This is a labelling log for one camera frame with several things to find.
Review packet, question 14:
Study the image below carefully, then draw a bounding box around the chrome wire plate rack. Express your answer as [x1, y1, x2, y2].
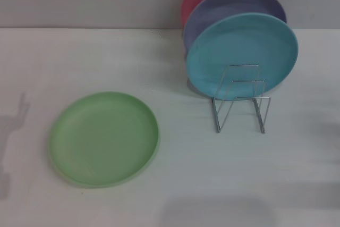
[211, 64, 271, 134]

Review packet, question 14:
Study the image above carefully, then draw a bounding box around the green plastic plate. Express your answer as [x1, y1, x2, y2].
[49, 91, 161, 189]

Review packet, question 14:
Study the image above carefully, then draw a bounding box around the cyan plastic plate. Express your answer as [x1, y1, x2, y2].
[185, 12, 299, 102]

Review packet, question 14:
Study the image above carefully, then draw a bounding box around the purple plastic plate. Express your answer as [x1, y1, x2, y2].
[182, 0, 288, 52]

